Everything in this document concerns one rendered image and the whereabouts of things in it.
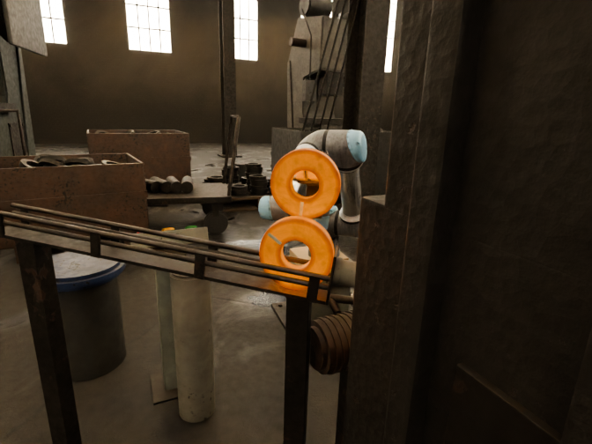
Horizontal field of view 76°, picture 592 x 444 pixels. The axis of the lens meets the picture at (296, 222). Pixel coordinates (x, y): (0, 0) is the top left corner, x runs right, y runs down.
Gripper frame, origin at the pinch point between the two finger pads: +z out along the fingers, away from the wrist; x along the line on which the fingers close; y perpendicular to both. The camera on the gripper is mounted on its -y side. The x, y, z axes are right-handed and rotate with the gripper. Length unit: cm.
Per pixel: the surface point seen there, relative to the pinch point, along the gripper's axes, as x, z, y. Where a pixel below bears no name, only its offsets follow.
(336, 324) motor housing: 8.8, -2.1, -33.1
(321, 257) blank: 5.3, 6.7, -17.3
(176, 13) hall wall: -546, -939, 542
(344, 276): 10.1, 6.8, -20.6
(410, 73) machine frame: 17.3, 36.8, 8.8
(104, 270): -77, -39, -33
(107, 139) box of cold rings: -249, -271, 55
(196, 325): -34, -25, -45
